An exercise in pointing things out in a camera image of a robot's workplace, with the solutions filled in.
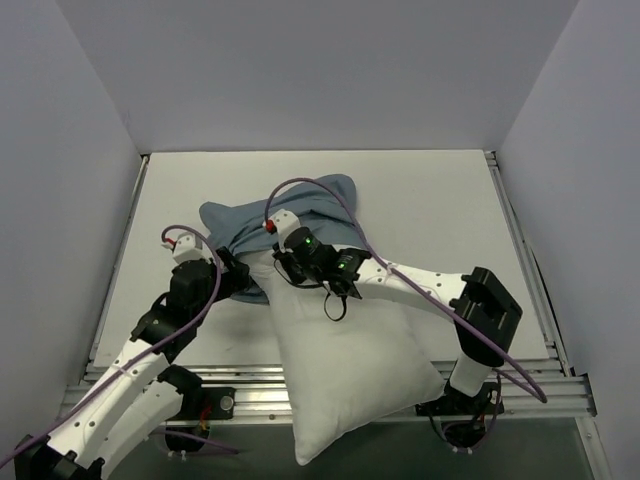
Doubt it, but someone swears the white pillow insert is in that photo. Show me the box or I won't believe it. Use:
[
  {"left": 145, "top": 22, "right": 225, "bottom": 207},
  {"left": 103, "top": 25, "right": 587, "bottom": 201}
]
[{"left": 242, "top": 251, "right": 444, "bottom": 466}]

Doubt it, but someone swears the blue-grey pillowcase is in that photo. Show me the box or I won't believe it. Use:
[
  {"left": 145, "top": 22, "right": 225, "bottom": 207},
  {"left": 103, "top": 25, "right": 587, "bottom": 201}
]
[{"left": 198, "top": 172, "right": 362, "bottom": 305}]

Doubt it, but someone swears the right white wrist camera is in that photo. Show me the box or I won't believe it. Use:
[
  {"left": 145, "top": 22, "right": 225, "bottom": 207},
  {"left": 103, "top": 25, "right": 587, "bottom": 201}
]
[{"left": 262, "top": 209, "right": 301, "bottom": 250}]

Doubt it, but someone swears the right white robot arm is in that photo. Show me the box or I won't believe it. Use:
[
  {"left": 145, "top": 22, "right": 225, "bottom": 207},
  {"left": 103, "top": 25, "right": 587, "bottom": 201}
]
[{"left": 265, "top": 220, "right": 523, "bottom": 413}]

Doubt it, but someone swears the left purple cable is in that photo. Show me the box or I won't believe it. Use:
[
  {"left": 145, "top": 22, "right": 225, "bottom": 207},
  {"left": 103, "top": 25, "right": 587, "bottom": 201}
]
[{"left": 0, "top": 225, "right": 241, "bottom": 457}]

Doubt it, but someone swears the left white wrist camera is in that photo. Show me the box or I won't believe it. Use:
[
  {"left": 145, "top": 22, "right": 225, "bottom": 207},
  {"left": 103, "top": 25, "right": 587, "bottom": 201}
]
[{"left": 161, "top": 232, "right": 206, "bottom": 264}]

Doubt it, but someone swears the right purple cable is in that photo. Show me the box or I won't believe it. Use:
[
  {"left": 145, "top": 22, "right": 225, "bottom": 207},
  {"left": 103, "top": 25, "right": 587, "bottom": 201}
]
[{"left": 263, "top": 177, "right": 549, "bottom": 446}]

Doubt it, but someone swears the aluminium mounting rail frame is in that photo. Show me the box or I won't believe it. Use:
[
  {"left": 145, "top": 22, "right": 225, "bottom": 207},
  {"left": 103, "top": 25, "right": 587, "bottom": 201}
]
[{"left": 46, "top": 150, "right": 594, "bottom": 479}]

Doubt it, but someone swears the purple cable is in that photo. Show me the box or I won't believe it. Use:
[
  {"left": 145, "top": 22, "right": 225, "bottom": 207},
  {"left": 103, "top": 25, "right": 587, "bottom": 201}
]
[
  {"left": 263, "top": 177, "right": 549, "bottom": 446},
  {"left": 0, "top": 225, "right": 241, "bottom": 457}
]

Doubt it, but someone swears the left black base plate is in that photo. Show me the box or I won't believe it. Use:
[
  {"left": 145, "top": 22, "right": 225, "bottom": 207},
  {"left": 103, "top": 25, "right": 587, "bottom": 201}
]
[{"left": 140, "top": 382, "right": 236, "bottom": 423}]

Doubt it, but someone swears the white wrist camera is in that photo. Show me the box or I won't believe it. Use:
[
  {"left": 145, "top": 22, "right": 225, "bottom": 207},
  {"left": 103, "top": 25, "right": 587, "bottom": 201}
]
[
  {"left": 161, "top": 232, "right": 206, "bottom": 264},
  {"left": 262, "top": 209, "right": 301, "bottom": 250}
]

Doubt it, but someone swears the black short cable loop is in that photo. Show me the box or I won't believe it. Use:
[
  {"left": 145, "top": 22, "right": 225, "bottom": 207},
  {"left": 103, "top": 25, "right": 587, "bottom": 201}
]
[{"left": 322, "top": 289, "right": 349, "bottom": 324}]

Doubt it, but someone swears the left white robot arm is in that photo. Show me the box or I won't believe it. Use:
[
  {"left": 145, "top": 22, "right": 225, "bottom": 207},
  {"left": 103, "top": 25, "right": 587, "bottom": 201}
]
[{"left": 13, "top": 248, "right": 252, "bottom": 479}]

